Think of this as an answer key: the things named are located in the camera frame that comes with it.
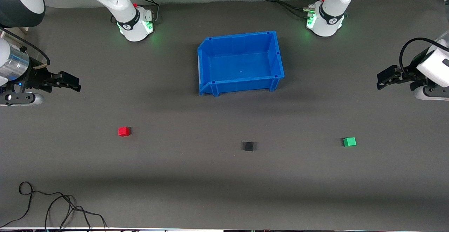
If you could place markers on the beige plastic crate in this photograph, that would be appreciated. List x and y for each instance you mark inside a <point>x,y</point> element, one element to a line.
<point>19,30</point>

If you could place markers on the small black cube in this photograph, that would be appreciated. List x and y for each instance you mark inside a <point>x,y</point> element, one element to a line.
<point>248,146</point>

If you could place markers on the small red cube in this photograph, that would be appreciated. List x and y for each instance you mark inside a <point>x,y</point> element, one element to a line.
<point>124,131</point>

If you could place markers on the small green cube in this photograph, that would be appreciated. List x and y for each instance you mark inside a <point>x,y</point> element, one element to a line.
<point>349,141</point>

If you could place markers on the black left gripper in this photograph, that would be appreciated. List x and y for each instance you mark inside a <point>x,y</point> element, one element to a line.
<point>409,74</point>

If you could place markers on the blue plastic storage bin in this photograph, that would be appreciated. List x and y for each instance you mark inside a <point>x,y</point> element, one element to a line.
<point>242,84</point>

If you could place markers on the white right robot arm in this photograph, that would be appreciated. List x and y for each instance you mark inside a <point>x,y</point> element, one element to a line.
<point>130,14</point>

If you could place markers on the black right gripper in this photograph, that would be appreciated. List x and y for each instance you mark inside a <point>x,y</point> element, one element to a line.
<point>36,77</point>

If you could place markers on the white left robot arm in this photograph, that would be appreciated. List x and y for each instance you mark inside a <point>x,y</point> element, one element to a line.
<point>329,18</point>

